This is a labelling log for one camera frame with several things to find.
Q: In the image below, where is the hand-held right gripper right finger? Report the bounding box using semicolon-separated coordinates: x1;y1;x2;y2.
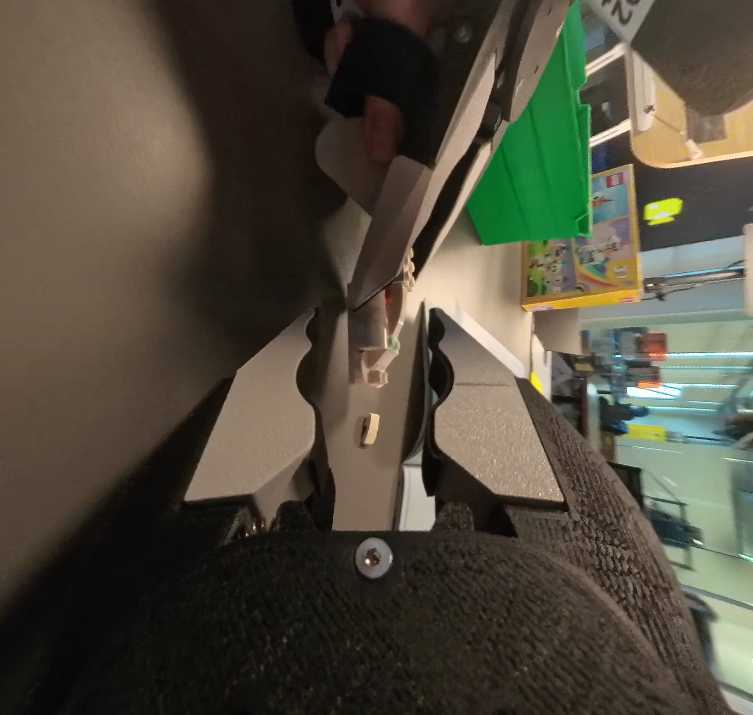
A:
424;309;568;507

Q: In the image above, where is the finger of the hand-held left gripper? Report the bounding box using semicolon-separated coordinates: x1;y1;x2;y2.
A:
412;62;513;257
347;159;436;307

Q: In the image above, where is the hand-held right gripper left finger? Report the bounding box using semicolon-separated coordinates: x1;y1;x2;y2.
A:
184;308;321;501

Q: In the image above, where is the green plastic bin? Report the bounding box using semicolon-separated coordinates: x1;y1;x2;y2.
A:
467;0;592;245

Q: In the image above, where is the white toy brick assembly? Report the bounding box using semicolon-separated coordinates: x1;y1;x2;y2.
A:
350;245;421;388

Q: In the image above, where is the yellow toy set box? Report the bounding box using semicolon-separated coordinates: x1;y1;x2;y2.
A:
520;165;642;313

